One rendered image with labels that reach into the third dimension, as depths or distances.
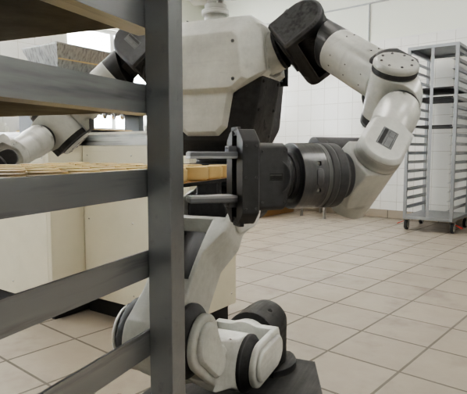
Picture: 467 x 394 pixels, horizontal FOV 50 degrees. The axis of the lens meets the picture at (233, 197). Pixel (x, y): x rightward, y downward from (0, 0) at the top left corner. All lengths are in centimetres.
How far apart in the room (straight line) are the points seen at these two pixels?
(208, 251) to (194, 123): 29
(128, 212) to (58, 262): 43
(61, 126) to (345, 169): 81
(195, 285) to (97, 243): 157
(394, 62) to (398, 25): 549
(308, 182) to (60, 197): 32
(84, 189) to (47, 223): 206
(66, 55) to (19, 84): 222
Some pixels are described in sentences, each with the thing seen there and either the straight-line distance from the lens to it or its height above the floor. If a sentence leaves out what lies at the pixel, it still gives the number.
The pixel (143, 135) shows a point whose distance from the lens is 229.
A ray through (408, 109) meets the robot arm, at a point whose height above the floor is 88.
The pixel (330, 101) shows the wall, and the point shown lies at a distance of 667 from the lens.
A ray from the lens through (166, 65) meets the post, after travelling 55.
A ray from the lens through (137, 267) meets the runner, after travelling 55.
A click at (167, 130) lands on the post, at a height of 84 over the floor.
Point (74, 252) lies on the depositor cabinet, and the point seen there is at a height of 31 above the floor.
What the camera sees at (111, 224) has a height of 46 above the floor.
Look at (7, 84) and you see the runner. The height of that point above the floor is 87.
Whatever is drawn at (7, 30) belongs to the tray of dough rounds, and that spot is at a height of 95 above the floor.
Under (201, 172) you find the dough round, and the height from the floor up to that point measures 78.
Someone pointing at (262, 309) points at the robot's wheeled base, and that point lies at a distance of 151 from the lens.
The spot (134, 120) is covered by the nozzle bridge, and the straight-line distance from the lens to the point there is 303.
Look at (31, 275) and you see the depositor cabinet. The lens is 269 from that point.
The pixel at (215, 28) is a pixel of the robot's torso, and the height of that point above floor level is 108.
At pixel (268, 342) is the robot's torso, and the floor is 32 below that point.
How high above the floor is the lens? 82
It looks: 5 degrees down
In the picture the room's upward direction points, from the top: straight up
